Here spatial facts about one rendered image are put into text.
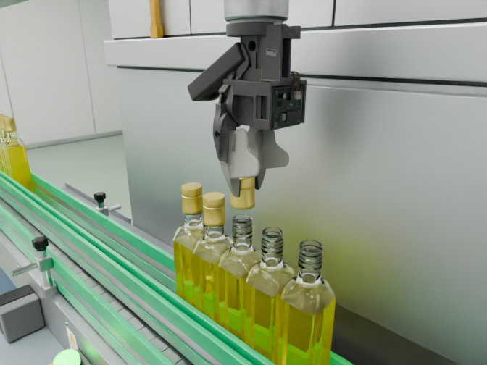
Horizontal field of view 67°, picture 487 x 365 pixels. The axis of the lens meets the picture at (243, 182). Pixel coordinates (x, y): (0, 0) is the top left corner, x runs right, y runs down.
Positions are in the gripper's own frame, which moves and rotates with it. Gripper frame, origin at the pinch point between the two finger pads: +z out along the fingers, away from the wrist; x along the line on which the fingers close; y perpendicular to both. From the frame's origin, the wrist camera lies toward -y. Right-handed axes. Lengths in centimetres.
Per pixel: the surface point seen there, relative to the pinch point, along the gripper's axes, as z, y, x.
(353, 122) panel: -8.0, 9.5, 11.7
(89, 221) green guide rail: 27, -63, 4
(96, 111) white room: 70, -576, 253
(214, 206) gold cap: 4.5, -4.6, -1.3
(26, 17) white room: -71, -576, 170
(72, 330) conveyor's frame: 34.0, -31.6, -15.0
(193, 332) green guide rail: 24.3, -5.1, -6.2
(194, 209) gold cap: 6.8, -10.3, -0.5
